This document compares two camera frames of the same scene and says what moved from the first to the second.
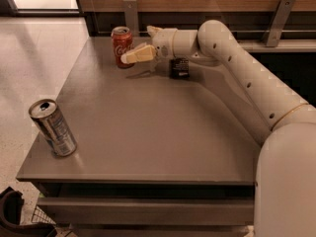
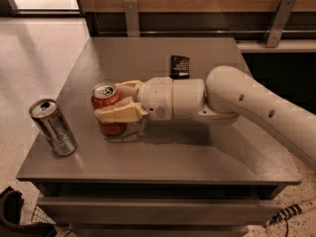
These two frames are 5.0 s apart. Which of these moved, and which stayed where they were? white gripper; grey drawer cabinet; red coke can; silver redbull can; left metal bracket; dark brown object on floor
Moved: red coke can; white gripper
Stayed: silver redbull can; grey drawer cabinet; dark brown object on floor; left metal bracket
